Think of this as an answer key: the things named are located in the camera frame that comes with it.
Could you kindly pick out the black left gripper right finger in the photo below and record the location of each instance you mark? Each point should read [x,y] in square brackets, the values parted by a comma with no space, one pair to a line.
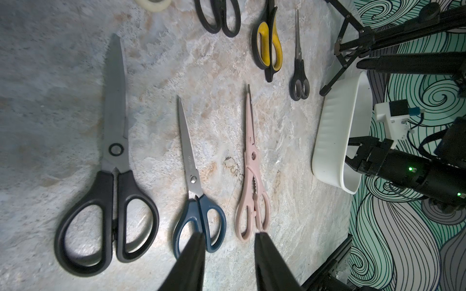
[272,273]

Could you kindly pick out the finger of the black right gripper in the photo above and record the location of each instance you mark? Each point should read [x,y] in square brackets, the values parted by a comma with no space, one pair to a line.
[364,146]

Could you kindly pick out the white plastic storage box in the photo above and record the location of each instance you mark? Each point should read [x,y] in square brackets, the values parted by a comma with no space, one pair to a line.
[347,113]

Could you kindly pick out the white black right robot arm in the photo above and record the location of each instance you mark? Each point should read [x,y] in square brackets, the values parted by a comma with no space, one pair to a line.
[448,146]

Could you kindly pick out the dark blue handled scissors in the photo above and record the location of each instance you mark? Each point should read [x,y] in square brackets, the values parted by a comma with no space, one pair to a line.
[198,204]

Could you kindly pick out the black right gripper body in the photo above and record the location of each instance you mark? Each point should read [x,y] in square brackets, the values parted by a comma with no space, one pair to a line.
[432,178]

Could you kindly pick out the pink bladed scissors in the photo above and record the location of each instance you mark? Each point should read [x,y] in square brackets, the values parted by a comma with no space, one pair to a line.
[254,205]

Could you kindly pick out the cream handled kitchen scissors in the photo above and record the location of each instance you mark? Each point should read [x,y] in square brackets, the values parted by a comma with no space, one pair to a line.
[153,5]

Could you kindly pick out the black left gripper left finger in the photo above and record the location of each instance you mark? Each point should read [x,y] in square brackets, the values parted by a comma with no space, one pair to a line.
[188,272]

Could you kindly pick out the large black handled scissors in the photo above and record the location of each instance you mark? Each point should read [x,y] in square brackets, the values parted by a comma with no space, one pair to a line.
[114,186]

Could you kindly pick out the small black scissors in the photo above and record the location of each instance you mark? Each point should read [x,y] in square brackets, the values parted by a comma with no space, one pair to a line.
[219,10]

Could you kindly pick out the yellow black handled scissors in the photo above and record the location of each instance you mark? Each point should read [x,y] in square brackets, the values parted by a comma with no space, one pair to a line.
[266,47]

